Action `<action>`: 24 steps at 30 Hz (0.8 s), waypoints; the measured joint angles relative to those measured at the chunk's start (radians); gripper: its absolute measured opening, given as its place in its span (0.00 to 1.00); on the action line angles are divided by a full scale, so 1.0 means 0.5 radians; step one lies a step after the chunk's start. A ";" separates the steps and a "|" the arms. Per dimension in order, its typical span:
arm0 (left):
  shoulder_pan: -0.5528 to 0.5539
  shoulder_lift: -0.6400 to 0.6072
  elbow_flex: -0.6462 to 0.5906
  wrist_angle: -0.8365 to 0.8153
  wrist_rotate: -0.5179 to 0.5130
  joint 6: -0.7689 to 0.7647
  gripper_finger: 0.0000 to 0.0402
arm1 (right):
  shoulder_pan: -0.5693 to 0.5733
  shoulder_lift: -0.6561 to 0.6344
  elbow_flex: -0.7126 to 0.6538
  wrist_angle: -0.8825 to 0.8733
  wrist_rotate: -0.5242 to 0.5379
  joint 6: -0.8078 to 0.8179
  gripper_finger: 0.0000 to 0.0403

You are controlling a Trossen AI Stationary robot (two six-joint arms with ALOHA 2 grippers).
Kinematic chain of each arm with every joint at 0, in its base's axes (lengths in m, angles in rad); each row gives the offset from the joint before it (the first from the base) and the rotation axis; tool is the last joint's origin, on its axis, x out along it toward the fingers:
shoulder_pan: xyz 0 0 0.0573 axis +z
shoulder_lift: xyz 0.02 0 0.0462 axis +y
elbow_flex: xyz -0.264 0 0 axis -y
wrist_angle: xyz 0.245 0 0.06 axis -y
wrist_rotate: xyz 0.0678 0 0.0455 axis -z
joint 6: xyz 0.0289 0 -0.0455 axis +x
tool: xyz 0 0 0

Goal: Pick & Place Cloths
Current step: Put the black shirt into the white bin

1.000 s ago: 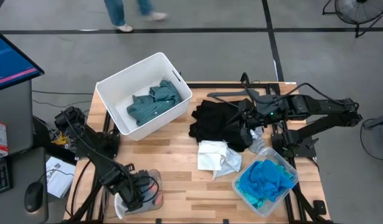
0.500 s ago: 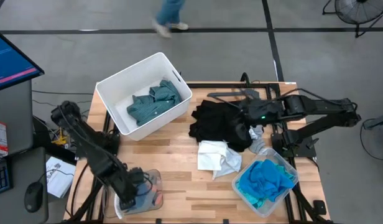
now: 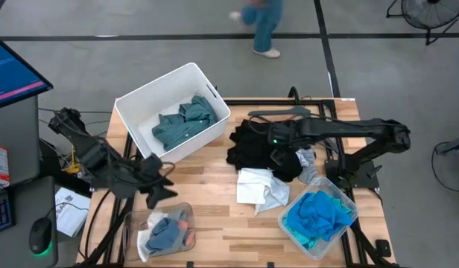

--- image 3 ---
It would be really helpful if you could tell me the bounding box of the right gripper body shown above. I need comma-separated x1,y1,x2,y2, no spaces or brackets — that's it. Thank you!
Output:
269,145,291,168

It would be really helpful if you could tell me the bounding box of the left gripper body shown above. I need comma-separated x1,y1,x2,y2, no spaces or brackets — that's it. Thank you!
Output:
134,153,169,195

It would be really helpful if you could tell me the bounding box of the black cloth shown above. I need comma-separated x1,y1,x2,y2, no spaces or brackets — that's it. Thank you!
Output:
225,118,305,183

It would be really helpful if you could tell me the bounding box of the grey striped sock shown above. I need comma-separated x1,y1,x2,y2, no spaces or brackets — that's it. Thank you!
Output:
294,146,320,186

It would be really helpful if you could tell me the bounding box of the blue-grey sock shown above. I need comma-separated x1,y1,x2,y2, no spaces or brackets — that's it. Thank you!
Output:
145,217,181,252

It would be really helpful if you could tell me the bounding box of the white cloth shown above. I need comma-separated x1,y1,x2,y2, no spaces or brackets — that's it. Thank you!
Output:
235,166,291,217

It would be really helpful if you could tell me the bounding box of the grey orange sock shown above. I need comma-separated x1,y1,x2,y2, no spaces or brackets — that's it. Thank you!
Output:
177,218,196,249

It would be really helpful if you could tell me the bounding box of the white sock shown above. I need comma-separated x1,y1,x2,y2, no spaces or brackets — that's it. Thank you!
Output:
136,211,168,263

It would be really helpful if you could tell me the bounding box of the green dotted shirt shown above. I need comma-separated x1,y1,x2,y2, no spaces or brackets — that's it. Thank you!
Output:
151,95,219,152

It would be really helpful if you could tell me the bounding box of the blue towel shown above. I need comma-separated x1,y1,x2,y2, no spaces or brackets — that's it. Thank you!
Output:
284,190,354,243

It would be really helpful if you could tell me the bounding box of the turquoise cloth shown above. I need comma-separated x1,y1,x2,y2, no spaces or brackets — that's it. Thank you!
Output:
281,197,355,251

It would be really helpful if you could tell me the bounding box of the tall clear plastic bin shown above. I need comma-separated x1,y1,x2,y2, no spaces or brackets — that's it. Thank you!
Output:
123,202,197,263

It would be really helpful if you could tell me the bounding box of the black clothes hanger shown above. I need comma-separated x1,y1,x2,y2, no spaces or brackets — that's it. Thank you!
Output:
247,105,341,154

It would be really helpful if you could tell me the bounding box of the white perforated plastic basket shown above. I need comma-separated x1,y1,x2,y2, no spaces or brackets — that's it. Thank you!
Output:
114,62,232,165

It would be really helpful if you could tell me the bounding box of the white paper booklet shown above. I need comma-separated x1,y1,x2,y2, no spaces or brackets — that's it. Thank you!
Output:
54,186,93,238

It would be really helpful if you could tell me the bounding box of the shallow clear plastic bin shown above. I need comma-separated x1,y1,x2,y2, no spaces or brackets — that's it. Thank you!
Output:
277,176,360,261

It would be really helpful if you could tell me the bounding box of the black computer mouse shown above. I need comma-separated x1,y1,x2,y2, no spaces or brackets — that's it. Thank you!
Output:
28,217,54,257

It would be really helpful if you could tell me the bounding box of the person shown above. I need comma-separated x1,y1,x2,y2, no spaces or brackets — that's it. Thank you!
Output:
228,0,285,60

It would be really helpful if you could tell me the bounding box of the grey desk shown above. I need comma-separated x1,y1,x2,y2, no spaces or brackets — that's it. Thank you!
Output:
0,95,60,268

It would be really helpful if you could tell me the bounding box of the monitor with blue screen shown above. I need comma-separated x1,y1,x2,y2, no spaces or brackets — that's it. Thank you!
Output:
0,31,54,112

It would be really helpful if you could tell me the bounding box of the grey metal base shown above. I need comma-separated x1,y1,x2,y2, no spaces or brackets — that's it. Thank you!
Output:
434,134,459,156

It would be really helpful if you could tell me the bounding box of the black floor fan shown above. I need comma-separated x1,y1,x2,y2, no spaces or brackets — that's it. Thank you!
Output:
385,0,459,46

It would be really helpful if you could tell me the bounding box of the black aluminium table frame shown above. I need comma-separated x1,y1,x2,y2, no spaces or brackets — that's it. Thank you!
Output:
75,97,400,268

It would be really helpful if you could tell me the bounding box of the yellow cable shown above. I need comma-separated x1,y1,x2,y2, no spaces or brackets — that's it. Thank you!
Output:
61,147,82,175

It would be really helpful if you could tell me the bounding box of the small black bracket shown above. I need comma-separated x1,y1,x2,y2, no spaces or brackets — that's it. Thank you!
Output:
375,238,393,258

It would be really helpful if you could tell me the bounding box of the black floor cable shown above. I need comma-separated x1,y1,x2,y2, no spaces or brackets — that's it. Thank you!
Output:
431,140,459,194

